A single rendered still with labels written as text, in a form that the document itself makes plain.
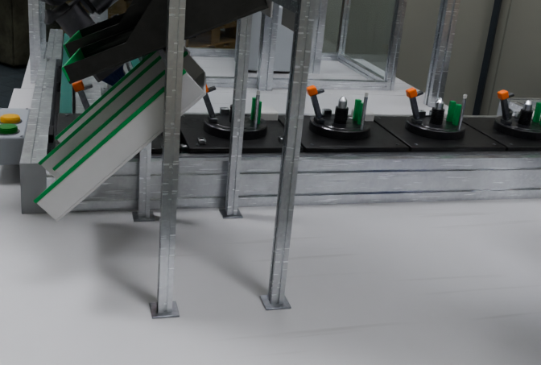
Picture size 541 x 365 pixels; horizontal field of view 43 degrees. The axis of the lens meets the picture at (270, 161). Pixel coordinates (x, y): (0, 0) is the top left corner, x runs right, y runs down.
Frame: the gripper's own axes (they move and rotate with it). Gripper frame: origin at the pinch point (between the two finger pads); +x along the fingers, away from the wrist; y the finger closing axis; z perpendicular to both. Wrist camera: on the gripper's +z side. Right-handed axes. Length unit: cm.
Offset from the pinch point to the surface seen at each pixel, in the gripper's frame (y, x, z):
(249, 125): -3.1, 24.0, 15.5
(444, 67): 59, 75, 80
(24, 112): 15.6, -2.8, -23.0
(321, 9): 104, 49, 65
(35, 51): 82, -3, -23
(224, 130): -6.1, 20.4, 10.5
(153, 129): -50, -4, 4
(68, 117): 8.8, 2.2, -15.1
